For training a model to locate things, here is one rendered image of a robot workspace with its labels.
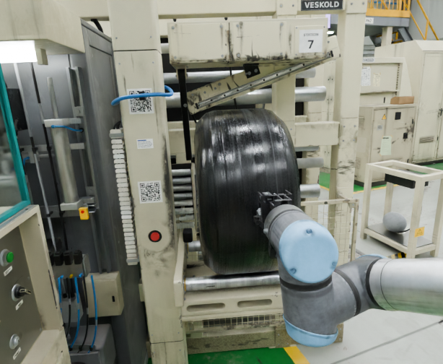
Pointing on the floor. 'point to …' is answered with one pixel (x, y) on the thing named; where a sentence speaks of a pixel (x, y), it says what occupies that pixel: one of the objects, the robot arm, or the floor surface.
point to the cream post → (149, 172)
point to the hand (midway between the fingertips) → (265, 210)
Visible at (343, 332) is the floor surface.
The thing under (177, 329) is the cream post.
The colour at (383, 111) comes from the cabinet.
